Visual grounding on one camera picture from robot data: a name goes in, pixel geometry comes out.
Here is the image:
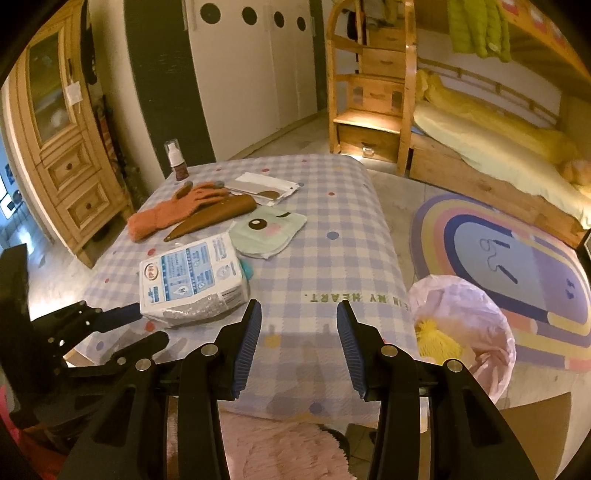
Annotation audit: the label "grey hanging jacket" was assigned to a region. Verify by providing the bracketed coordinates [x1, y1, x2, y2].
[360, 0, 399, 29]

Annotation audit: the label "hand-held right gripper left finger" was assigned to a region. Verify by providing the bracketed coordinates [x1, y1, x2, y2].
[65, 299, 263, 480]

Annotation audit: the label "wooden bunk bed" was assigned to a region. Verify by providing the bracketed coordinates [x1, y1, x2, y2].
[406, 0, 591, 250]

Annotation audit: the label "tall wooden cabinet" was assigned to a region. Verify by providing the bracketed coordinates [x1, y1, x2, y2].
[2, 0, 134, 268]

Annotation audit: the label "dark hanging bag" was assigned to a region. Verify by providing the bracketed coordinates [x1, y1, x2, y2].
[85, 0, 100, 84]

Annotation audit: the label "orange knit glove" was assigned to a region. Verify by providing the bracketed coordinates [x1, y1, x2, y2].
[127, 181, 229, 241]

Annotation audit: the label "yellow foam fruit net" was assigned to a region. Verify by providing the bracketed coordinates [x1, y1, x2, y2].
[416, 320, 465, 363]

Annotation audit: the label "white paper packet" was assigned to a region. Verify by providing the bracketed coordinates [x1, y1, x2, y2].
[225, 172, 305, 206]

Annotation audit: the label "brown box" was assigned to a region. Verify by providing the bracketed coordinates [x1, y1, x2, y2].
[499, 394, 573, 480]

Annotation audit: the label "green puffer jacket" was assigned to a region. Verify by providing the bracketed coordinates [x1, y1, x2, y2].
[447, 0, 513, 63]

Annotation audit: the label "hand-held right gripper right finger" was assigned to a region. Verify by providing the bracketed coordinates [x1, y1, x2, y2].
[336, 300, 522, 480]

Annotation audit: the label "wooden stair drawers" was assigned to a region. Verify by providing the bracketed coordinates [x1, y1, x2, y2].
[325, 0, 419, 176]

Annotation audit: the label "checked table with cloth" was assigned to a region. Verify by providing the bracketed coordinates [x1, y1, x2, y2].
[69, 154, 421, 421]

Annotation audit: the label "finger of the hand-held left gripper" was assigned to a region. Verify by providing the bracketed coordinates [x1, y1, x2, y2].
[105, 330, 169, 370]
[92, 302, 143, 333]

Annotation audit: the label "white wardrobe with round holes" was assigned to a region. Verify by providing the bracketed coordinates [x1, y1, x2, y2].
[185, 0, 324, 162]

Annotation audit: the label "brown spray bottle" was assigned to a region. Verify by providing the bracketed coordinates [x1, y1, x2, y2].
[165, 138, 189, 182]

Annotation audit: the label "black wall panel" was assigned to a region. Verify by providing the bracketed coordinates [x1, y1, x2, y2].
[124, 0, 217, 178]

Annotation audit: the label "pastel rainbow rug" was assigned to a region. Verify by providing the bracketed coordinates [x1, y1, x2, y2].
[410, 194, 591, 370]

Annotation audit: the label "pale yellow bed sheet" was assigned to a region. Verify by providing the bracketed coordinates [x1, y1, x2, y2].
[412, 102, 591, 229]

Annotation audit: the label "brown leaf-shaped pouch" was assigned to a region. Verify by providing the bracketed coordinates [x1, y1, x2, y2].
[164, 194, 257, 243]

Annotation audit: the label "green face-print pad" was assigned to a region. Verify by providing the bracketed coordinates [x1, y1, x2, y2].
[228, 206, 308, 259]

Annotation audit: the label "bin with pink bag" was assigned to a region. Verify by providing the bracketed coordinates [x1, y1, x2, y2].
[409, 274, 516, 404]

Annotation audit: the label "orange plush pillow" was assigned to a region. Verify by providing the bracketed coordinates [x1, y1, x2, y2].
[561, 159, 591, 185]

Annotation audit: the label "yellow quilt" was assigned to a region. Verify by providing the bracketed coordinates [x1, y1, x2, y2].
[416, 69, 583, 167]

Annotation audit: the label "white tissue pack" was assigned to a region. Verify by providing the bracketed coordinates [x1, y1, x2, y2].
[139, 232, 250, 328]

